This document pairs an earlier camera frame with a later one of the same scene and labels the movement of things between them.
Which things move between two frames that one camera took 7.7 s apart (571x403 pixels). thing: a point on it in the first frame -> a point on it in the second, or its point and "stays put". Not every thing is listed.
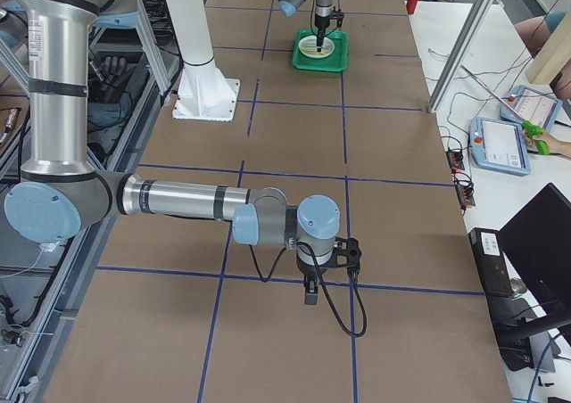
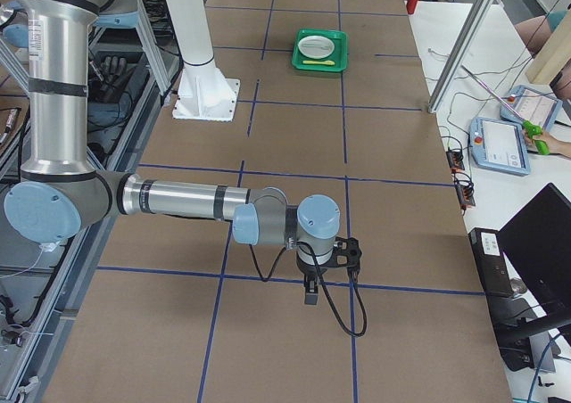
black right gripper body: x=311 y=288 stays put
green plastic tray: x=336 y=61 stays put
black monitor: x=537 y=242 stays put
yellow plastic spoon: x=314 y=50 -> x=324 y=62
